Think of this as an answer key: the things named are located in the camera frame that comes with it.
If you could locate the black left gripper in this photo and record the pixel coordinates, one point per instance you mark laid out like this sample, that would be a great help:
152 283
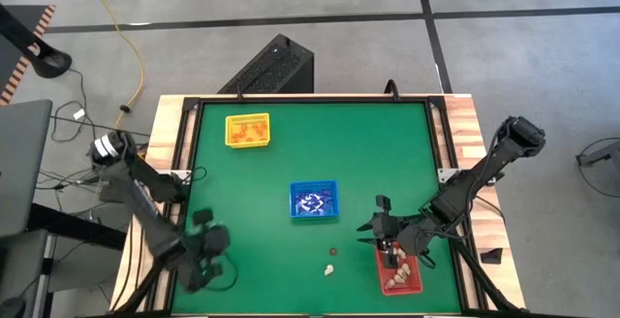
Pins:
206 252

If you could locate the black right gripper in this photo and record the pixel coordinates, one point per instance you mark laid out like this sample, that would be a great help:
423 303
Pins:
387 228

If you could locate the blue plastic basket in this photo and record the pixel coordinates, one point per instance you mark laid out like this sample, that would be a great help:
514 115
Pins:
295 213

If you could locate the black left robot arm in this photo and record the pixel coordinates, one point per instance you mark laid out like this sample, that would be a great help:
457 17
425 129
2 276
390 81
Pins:
145 201

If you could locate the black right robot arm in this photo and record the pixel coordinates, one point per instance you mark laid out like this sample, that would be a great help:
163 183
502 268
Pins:
474 187

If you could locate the green table mat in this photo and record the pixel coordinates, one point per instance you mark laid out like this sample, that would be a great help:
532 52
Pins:
271 260

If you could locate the red plastic basket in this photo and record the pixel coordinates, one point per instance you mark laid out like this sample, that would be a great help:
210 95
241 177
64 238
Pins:
414 286

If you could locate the black diagonal strut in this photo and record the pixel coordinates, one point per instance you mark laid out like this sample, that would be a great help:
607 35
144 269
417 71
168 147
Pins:
140 289
477 264

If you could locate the yellow plastic basket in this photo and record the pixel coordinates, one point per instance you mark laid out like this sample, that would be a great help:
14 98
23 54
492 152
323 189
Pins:
231 121

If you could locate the light wooden table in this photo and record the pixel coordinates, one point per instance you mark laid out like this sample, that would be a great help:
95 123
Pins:
164 124

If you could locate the black perforated computer case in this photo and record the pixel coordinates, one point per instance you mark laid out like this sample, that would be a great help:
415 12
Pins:
271 68

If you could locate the grey desk panel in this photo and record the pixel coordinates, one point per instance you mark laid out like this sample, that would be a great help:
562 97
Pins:
21 163

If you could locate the grey stand leg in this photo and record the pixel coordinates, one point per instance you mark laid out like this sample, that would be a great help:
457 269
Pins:
600 155

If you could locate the small black bracket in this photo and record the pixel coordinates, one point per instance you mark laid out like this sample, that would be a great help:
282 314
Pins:
491 255

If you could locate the black table frame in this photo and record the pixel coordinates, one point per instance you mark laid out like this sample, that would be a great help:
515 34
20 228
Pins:
315 99

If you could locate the black frame hook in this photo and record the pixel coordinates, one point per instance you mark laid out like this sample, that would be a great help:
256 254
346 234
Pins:
391 87

